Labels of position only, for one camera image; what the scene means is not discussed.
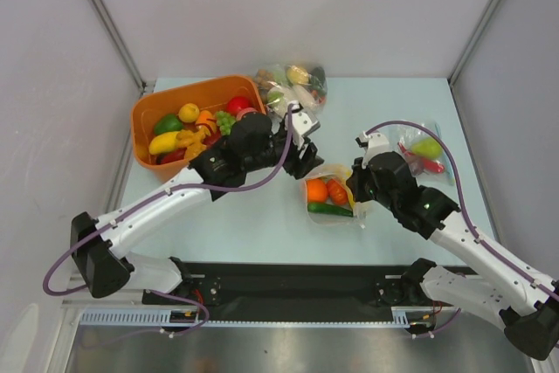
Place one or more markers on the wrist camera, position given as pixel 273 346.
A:
pixel 303 123
pixel 374 144

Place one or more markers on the yellow fake lemon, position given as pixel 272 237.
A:
pixel 188 113

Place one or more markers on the green fake bell pepper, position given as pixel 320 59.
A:
pixel 168 123

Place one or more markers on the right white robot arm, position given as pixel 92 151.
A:
pixel 517 299

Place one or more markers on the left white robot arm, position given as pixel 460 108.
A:
pixel 102 248

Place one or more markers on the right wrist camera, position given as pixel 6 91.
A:
pixel 374 144

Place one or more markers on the zip bag with pear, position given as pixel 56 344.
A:
pixel 426 158

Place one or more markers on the yellow fake mango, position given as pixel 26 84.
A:
pixel 164 143

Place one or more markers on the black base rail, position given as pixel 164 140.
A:
pixel 298 293

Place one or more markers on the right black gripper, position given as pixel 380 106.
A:
pixel 360 182

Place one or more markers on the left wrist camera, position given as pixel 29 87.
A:
pixel 303 123

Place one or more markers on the zip bag of vegetables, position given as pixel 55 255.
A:
pixel 278 85

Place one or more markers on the fake orange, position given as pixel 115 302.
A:
pixel 317 191

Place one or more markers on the orange plastic bin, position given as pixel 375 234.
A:
pixel 210 96

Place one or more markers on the green fake grapes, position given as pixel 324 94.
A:
pixel 225 121

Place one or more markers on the zip bag of fruit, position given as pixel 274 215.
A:
pixel 335 177

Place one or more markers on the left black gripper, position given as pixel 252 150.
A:
pixel 299 168

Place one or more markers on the green fake cucumber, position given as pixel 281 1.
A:
pixel 329 209

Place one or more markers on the red fake apple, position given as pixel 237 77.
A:
pixel 236 104

